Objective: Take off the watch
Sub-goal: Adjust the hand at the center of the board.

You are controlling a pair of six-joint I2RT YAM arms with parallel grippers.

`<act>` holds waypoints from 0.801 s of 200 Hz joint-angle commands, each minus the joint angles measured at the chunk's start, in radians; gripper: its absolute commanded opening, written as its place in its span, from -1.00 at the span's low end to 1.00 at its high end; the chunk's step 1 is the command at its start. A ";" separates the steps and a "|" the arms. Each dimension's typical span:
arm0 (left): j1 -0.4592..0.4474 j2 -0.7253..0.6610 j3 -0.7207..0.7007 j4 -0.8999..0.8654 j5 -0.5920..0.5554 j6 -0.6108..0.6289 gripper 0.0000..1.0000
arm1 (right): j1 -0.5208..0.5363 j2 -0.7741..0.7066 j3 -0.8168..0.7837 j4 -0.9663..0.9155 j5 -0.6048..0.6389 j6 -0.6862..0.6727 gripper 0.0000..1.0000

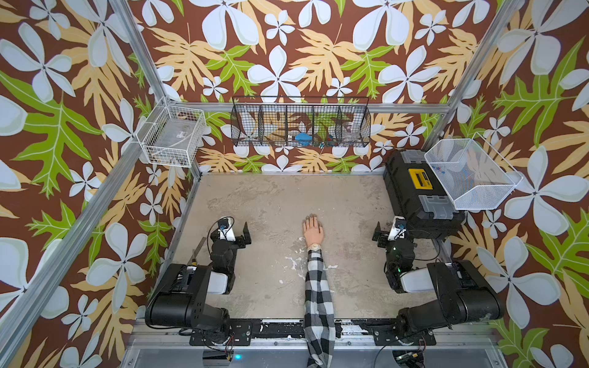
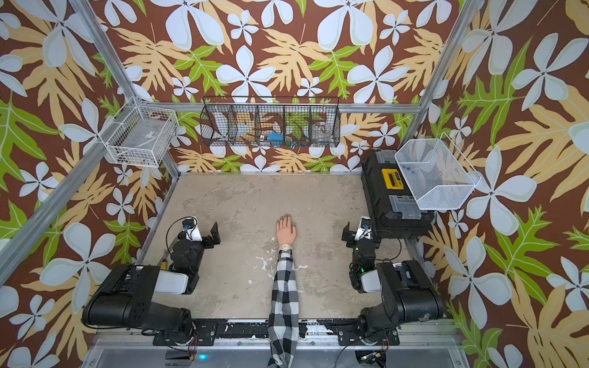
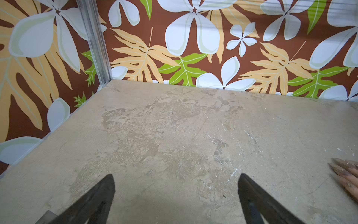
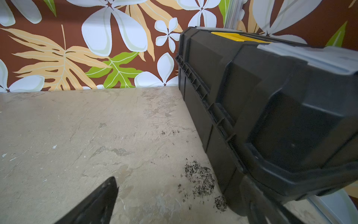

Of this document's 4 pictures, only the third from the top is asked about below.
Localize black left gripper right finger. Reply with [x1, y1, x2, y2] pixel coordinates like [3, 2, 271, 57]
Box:
[237, 173, 304, 224]

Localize aluminium frame post back left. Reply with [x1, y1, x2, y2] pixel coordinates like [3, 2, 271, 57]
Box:
[76, 0, 112, 88]

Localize mannequin hand with long nails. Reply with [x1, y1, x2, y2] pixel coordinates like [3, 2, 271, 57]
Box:
[328, 158, 358, 202]

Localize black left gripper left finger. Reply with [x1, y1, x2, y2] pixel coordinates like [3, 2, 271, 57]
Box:
[50, 174, 115, 224]

